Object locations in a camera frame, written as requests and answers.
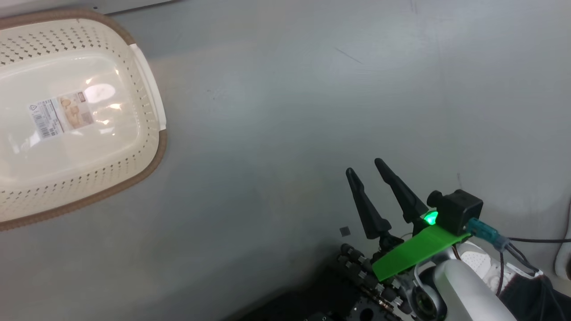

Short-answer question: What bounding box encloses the right camera teal plug cable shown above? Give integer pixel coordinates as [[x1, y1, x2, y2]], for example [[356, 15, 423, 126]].
[[466, 218, 571, 277]]

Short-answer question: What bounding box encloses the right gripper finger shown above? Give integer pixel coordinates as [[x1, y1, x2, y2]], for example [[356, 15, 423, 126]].
[[374, 158, 430, 224], [346, 168, 392, 240]]

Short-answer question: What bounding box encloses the white sneaker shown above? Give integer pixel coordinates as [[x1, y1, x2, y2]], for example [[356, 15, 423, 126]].
[[459, 243, 542, 292]]

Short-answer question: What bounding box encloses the cream perforated laundry basket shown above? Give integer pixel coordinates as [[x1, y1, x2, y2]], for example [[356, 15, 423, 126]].
[[0, 9, 168, 232]]

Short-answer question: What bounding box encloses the black trouser leg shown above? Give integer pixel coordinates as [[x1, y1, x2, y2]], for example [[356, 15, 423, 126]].
[[500, 274, 571, 321]]

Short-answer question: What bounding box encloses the basket product label sticker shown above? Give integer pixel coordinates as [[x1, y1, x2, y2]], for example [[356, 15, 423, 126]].
[[28, 91, 95, 139]]

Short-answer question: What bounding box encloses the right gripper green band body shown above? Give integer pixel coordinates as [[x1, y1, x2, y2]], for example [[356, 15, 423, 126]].
[[372, 212, 471, 281]]

